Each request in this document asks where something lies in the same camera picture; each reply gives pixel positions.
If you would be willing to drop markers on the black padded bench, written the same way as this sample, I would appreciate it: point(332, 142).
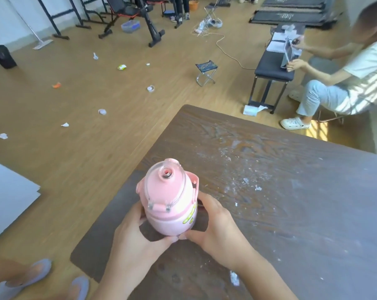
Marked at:
point(272, 67)

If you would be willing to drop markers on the orange litter scrap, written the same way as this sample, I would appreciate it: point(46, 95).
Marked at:
point(56, 85)

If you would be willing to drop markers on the black rubbish bag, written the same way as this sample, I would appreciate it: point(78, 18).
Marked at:
point(2, 56)

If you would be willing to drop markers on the person's left forearm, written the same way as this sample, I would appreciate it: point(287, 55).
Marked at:
point(119, 285)

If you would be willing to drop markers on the person's right thumb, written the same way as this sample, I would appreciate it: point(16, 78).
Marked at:
point(191, 235)

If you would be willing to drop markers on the person's left grey slipper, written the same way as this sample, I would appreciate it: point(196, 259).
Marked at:
point(25, 279)

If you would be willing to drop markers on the white flat mop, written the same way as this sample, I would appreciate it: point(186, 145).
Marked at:
point(41, 44)

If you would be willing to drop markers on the white papers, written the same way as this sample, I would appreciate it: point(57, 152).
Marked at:
point(277, 45)

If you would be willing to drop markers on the yellow green wrapper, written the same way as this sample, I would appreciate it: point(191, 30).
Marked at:
point(122, 67)

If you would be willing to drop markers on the person's right grey slipper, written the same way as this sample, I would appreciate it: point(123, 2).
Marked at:
point(79, 289)

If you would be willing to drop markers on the blue plastic box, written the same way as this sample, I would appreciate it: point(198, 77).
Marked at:
point(131, 26)

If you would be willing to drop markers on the black weight bench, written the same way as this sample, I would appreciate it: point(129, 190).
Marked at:
point(124, 9)

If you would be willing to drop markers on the person's right forearm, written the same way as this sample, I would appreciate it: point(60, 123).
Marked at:
point(266, 279)

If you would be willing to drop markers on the white tissue pack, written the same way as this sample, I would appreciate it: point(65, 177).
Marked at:
point(252, 110)

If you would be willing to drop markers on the dark patterned folding stool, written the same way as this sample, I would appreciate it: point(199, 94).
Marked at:
point(206, 66)

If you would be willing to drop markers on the black metal rack frame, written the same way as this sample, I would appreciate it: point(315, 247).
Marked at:
point(94, 19)
point(55, 26)

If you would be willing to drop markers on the pink water bottle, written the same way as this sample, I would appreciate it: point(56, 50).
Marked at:
point(166, 192)

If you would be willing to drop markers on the person's left leg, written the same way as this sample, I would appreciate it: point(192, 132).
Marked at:
point(2, 270)

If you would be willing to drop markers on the grey tablet with case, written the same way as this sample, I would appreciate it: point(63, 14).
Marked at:
point(287, 51)

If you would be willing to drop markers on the person's left hand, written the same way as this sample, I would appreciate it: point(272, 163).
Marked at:
point(132, 243)

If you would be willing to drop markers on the person's right hand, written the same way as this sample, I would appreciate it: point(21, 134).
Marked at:
point(221, 237)

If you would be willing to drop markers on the black treadmill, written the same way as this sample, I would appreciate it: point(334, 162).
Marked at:
point(291, 12)

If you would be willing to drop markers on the orange bucket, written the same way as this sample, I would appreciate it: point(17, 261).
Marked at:
point(193, 5)

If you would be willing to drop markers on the white flat board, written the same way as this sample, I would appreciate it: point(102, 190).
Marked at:
point(7, 199)

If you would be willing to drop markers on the metal stool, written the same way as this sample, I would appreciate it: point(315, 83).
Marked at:
point(332, 117)

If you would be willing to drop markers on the grey folding stool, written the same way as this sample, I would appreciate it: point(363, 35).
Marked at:
point(210, 8)

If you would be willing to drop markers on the white power strip bundle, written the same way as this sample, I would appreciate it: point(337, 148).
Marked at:
point(214, 23)

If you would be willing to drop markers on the person's left thumb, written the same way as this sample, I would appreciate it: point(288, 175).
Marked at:
point(163, 243)

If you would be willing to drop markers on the person's grey slipper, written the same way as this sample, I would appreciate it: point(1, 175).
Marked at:
point(79, 289)
point(25, 279)

